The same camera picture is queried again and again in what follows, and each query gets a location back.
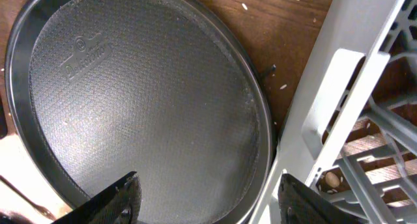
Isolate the round black serving tray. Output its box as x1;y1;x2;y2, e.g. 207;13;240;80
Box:
5;0;274;223

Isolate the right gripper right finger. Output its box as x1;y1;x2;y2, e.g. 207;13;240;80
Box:
278;173;361;224

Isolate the grey dishwasher rack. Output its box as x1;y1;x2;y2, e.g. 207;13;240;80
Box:
250;0;416;223

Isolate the black rectangular tray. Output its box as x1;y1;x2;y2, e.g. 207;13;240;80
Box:
0;100;8;139

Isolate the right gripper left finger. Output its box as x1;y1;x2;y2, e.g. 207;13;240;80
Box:
53;171;141;224

